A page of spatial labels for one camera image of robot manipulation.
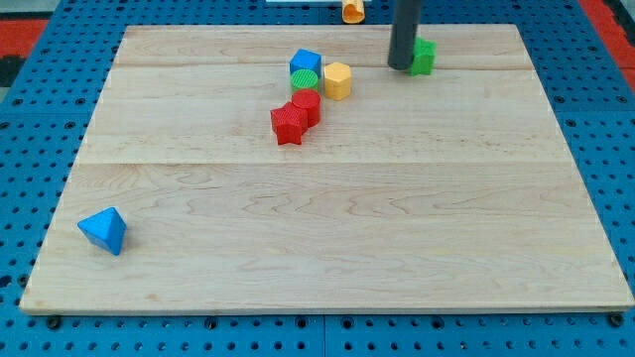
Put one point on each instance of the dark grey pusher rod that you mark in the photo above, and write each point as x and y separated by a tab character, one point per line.
404	29

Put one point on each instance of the green star block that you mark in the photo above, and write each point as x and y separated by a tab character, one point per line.
424	55

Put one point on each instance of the yellow block off board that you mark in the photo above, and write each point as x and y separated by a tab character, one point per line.
352	11

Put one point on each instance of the blue cube block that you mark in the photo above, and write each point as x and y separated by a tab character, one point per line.
305	59

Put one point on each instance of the red cylinder block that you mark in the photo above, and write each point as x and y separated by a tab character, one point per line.
309	100

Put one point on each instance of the red star block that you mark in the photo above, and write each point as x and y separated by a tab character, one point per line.
289	123

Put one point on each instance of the wooden board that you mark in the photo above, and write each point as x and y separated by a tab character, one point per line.
453	192

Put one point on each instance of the green cylinder block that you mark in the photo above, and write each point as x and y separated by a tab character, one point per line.
304	79

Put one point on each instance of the blue triangle block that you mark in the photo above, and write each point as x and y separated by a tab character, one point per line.
105	229

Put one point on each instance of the yellow hexagon block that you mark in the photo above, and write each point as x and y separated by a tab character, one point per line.
337	80

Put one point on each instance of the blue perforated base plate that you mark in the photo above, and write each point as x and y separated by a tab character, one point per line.
47	109

